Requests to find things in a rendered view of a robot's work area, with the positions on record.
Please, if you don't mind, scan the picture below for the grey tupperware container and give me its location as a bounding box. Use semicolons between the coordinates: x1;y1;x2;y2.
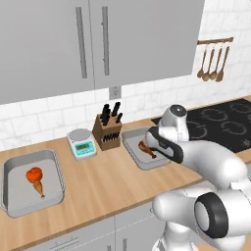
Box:
0;148;67;219
121;125;173;172

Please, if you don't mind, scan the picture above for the brown chicken drumstick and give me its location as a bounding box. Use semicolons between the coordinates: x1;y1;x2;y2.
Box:
137;139;158;160
31;179;46;199

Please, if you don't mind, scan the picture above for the brown wooden knife block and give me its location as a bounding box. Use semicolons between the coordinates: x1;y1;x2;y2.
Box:
91;114;125;152

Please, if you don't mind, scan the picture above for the white kitchen scale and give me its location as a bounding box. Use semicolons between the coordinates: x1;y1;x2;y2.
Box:
66;127;98;162

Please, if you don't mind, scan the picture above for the wooden hanging spoon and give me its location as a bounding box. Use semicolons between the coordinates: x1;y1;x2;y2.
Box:
196;45;208;79
209;46;224;81
201;47;216;82

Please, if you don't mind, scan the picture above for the black hob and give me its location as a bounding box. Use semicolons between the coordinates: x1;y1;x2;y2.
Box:
151;97;251;155

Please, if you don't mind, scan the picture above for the grey base cupboard door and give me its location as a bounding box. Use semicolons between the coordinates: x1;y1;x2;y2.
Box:
114;200;171;251

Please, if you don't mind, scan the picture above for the wooden hanging spatula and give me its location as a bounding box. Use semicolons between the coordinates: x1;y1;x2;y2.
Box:
215;45;230;83

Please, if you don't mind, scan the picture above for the grey base drawer front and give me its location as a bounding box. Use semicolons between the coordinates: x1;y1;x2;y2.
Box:
20;216;117;251

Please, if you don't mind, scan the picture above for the black knife handle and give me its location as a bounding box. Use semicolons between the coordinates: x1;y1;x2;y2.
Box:
99;103;111;127
111;101;122;119
115;112;125;125

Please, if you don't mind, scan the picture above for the grey wall socket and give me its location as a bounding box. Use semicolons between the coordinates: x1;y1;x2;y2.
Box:
109;85;123;101

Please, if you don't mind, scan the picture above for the grey cupboard door handle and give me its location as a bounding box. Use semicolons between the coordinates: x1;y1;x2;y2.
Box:
75;6;89;79
101;6;111;76

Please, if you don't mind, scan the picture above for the grey wall cupboard door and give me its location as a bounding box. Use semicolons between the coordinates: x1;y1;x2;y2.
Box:
87;0;206;90
0;0;96;106

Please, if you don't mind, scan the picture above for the wooden wall rail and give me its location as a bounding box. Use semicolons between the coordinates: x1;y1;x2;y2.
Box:
196;36;235;46

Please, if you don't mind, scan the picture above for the grey drawer handle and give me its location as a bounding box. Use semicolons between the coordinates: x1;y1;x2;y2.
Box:
48;237;81;251

